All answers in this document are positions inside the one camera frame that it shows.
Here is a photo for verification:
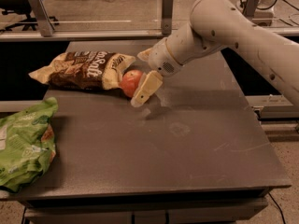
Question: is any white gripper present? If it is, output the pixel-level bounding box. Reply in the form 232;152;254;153
131;38;182;107

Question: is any red apple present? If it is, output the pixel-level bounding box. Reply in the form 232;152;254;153
120;70;143;98

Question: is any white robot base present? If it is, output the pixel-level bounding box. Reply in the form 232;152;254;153
235;0;283;27

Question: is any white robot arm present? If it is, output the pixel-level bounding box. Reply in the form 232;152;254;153
131;0;299;107

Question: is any brown chip bag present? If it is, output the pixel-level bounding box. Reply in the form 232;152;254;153
29;51;135;91

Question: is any green chip bag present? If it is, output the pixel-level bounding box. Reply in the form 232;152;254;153
0;97;58;193

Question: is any glass barrier panel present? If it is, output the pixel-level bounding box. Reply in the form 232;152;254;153
43;0;239;32

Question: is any black office chair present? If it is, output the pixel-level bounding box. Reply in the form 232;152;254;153
0;0;60;34

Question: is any middle metal bracket post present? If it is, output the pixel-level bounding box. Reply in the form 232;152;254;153
161;0;173;35

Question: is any metal bracket post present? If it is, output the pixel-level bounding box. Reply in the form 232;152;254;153
161;0;173;35
241;0;260;18
28;0;54;37

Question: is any left metal bracket post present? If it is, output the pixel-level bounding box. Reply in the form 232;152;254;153
28;0;54;37

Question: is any right metal bracket post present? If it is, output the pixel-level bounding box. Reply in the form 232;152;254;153
241;0;260;18

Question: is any black cable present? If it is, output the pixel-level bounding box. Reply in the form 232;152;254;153
268;191;290;224

